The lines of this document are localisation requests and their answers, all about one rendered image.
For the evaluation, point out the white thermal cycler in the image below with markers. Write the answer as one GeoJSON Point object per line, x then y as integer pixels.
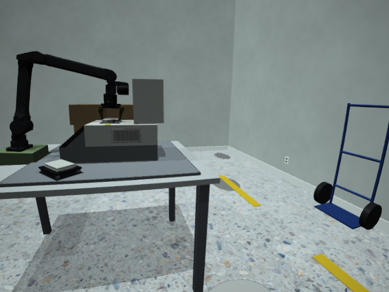
{"type": "Point", "coordinates": [123, 140]}

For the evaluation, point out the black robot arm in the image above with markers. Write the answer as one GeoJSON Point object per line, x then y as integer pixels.
{"type": "Point", "coordinates": [21, 121]}

